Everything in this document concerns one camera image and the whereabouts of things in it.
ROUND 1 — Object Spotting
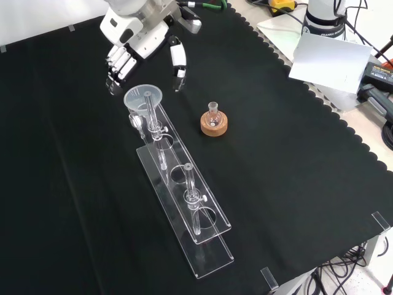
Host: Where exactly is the black power adapter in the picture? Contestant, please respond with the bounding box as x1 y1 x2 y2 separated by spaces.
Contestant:
357 61 393 93

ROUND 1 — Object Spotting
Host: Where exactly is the black tripod leg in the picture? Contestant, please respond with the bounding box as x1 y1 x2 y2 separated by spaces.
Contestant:
372 34 393 68

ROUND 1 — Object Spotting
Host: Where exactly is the black scalloped bench cloth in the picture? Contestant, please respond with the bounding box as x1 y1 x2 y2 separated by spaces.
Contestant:
0 0 393 295

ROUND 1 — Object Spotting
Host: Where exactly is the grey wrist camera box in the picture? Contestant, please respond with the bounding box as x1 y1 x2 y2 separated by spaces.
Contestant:
177 5 203 34

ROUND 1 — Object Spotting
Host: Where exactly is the coiled black cable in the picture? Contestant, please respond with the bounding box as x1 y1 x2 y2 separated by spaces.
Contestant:
381 121 393 146

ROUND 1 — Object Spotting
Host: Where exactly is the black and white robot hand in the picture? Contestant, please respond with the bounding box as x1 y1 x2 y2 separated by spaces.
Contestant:
99 9 188 96

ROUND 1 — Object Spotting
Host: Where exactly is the yellow stop button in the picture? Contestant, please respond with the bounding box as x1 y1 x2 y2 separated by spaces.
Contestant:
268 0 298 15

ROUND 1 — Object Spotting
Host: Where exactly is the black cable bundle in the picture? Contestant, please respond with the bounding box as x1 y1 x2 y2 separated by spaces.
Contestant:
293 241 393 295

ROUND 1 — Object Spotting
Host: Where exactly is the green cable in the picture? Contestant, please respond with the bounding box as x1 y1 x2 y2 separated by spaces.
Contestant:
179 0 228 10

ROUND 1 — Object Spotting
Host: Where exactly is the clear acrylic funnel stand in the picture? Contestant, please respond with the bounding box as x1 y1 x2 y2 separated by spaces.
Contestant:
128 90 235 280

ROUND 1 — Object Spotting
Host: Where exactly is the clear plastic funnel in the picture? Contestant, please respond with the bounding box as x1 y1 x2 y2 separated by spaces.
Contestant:
123 84 163 141

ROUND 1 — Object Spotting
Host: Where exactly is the small round-bottom glass flask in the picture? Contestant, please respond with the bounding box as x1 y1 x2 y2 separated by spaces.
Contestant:
206 101 222 128

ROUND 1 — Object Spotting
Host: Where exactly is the cork ring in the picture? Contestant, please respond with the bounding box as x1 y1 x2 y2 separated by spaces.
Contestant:
200 112 230 136

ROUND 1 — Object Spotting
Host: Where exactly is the black clamp tool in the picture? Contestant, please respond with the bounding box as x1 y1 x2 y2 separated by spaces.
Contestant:
357 82 393 124

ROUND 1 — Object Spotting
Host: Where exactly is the white card sheet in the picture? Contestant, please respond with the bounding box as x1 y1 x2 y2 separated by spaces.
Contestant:
289 33 373 95

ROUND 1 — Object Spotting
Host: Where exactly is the black stop button cable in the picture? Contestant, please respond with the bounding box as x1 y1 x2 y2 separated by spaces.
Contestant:
247 0 309 29

